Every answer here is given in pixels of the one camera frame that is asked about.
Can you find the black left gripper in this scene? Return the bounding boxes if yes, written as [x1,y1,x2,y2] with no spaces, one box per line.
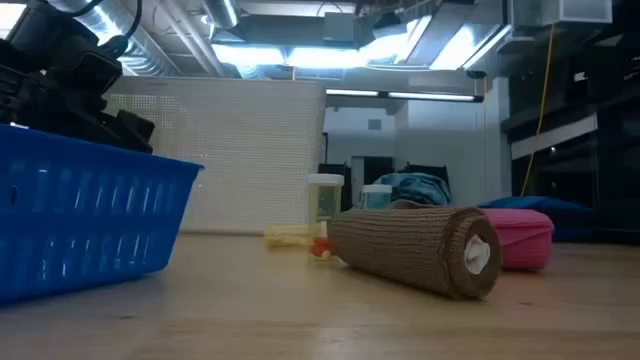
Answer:
[0,0,155,154]

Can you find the white perforated storage bin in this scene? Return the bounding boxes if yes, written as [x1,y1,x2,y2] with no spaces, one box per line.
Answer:
[104,75,327,235]

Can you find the pale yellow tube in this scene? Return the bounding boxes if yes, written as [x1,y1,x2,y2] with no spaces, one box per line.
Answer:
[263,223,329,250]

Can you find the clear plastic vial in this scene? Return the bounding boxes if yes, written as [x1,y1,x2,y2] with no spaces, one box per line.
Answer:
[307,173,345,237]

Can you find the orange red small medicine item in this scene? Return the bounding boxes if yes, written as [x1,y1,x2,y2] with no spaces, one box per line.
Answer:
[309,237,335,260]

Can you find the teal pill bottle white cap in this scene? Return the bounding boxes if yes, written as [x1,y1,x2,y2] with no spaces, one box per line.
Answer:
[360,184,394,211]

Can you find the teal patterned cloth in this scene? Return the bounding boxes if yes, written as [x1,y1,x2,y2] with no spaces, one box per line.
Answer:
[372,172,453,207]

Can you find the brown bandage roll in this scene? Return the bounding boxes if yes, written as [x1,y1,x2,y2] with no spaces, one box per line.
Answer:
[327,206,503,302]

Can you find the pink bandage roll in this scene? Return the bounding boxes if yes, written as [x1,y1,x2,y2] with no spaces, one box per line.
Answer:
[479,208,555,274]

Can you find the blue plastic slotted basket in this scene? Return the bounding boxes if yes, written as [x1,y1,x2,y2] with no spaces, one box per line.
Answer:
[0,123,205,304]

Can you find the ceiling light strip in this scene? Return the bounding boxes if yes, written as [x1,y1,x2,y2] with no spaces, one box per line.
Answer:
[324,88,484,104]

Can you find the blue first aid pouch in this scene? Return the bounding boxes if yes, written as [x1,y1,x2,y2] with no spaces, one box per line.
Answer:
[477,195,595,244]

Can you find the black shelving unit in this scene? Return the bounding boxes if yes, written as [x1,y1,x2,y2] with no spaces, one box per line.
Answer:
[502,29,640,244]

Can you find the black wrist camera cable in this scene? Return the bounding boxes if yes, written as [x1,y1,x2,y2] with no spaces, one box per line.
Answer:
[74,0,144,56]

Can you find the silver spiral ventilation duct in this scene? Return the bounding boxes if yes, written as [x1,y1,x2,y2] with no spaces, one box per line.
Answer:
[202,0,241,30]

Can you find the yellow extension cable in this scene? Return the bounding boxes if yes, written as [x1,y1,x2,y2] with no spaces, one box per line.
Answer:
[519,22,557,197]

